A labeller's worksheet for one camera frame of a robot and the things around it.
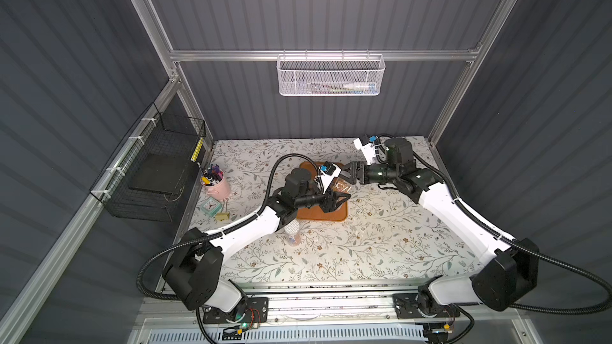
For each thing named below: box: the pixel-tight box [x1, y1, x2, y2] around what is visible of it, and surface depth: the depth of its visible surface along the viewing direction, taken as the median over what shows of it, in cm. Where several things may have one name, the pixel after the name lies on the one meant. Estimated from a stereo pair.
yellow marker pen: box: [190, 136, 204, 163], surface depth 84 cm
